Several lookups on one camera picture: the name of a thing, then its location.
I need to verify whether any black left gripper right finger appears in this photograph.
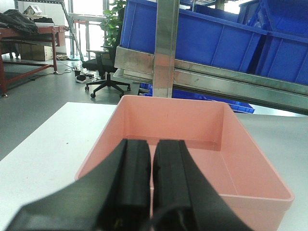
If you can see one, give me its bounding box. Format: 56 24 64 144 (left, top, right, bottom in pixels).
150 140 251 231

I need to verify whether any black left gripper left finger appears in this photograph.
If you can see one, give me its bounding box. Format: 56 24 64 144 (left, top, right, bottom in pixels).
7 139 151 231

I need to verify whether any pink plastic box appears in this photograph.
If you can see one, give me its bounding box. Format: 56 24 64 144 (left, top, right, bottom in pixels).
76 95 294 231

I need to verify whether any metal shelf rack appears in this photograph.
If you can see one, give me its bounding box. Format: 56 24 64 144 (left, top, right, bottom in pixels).
115 0 308 115

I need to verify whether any black office chair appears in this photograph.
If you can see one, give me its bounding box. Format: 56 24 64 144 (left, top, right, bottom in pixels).
85 46 131 98

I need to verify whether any large blue bin left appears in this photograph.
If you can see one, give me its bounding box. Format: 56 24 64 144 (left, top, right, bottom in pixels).
120 0 266 72

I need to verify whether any large blue bin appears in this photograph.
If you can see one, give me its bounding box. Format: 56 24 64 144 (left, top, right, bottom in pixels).
238 0 308 85
120 0 266 72

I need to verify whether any cardboard box under table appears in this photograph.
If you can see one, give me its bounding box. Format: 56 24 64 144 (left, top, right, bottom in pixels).
19 44 53 61

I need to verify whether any green potted plant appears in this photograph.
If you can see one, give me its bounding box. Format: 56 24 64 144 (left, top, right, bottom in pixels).
100 0 127 50

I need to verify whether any red workbench table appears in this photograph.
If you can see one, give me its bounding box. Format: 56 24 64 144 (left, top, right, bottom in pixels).
0 26 68 98

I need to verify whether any large blue bin right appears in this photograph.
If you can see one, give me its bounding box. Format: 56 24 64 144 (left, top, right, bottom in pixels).
238 0 308 85

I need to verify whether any black cloth pile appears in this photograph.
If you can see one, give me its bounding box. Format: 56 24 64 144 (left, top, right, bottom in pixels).
0 9 39 35

